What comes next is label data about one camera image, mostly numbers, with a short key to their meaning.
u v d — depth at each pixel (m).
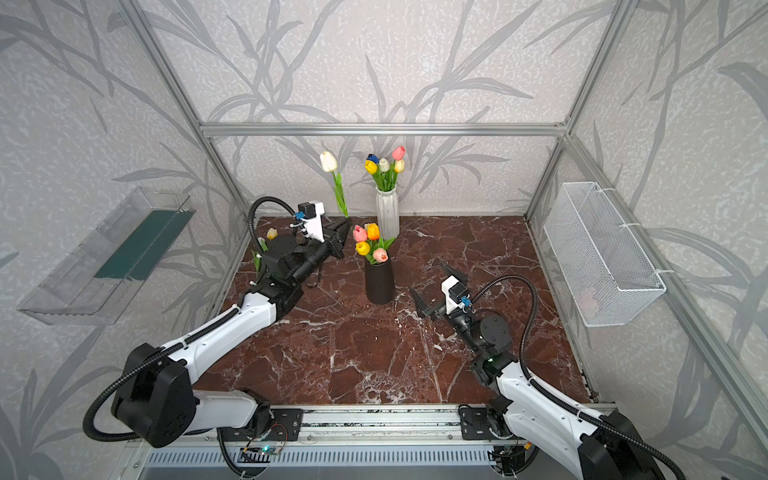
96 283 0.64
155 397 0.40
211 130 0.93
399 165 0.91
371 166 0.85
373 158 0.87
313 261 0.65
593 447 0.41
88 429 0.38
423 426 0.75
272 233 1.12
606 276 0.61
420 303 0.64
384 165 0.91
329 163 0.63
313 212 0.64
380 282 0.91
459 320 0.63
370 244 0.76
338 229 0.70
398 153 0.87
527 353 0.57
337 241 0.66
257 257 0.57
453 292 0.57
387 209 1.01
